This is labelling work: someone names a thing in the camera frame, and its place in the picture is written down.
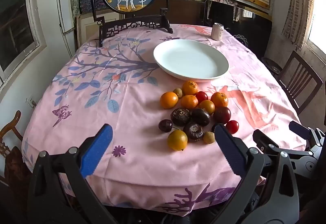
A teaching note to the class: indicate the dark slatted wooden chair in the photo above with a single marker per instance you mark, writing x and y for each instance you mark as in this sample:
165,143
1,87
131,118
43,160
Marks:
307,67

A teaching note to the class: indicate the wooden framed panel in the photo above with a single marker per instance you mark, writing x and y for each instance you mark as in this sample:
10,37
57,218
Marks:
87,28

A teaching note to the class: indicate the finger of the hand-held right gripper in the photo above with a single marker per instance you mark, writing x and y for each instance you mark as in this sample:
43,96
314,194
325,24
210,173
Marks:
262,138
298,127

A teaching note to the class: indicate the dark water chestnut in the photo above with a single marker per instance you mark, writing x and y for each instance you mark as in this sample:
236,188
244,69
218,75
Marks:
200,116
193,131
180,117

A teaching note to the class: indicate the white wall socket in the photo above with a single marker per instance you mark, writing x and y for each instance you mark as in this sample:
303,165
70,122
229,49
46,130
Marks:
31,102

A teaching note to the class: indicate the pale drink can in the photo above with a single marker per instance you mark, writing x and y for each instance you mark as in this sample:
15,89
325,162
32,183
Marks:
217,32

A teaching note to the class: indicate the black cabinet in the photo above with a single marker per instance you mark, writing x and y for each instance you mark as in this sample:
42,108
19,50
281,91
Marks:
242,32

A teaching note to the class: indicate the dark red plum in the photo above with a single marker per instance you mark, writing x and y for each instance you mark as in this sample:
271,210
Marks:
222,115

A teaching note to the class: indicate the white framed window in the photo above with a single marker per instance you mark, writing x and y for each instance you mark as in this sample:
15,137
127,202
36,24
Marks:
15,23

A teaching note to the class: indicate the woven window blind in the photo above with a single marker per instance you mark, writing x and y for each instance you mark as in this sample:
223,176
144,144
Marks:
298,5

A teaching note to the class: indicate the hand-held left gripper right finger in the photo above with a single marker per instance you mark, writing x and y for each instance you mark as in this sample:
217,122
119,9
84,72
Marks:
230,149

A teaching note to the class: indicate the small tan longan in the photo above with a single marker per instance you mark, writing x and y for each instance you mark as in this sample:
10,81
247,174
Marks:
177,92
208,137

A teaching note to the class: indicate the pink printed tablecloth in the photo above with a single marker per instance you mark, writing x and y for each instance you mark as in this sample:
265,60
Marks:
132,117

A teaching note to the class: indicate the white round plate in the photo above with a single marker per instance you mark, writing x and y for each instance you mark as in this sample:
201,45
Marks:
191,60

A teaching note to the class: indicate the small smooth orange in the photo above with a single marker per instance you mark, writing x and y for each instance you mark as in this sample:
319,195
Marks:
206,107

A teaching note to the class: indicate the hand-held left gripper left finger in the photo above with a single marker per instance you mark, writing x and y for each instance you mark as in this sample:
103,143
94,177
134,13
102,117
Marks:
98,149

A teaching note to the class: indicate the white door panel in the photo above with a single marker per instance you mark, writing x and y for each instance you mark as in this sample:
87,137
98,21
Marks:
63,10

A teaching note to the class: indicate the curved brown wooden chair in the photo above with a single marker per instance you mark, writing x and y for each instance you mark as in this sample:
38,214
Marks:
7,128

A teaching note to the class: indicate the bright window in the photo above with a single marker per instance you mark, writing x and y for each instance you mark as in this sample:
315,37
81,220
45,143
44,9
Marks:
318,18

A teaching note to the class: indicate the large smooth orange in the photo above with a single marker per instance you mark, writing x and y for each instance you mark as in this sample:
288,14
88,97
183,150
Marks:
168,100

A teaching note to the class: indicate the dark round stool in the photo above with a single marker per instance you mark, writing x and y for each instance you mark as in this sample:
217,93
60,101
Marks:
271,66

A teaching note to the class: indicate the yellow-orange round fruit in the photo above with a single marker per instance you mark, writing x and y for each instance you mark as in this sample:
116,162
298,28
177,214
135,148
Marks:
177,140

